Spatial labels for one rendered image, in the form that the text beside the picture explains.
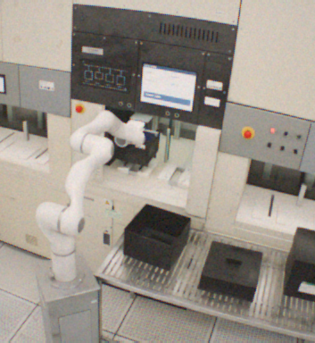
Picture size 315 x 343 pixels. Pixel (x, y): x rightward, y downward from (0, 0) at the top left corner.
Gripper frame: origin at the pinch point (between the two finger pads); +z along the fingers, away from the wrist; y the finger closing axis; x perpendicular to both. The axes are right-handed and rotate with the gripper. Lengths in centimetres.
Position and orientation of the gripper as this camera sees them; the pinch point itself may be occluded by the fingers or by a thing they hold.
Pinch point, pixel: (140, 121)
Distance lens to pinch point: 264.7
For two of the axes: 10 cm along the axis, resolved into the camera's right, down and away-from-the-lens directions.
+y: 9.4, 2.4, -2.4
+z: 3.3, -4.5, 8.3
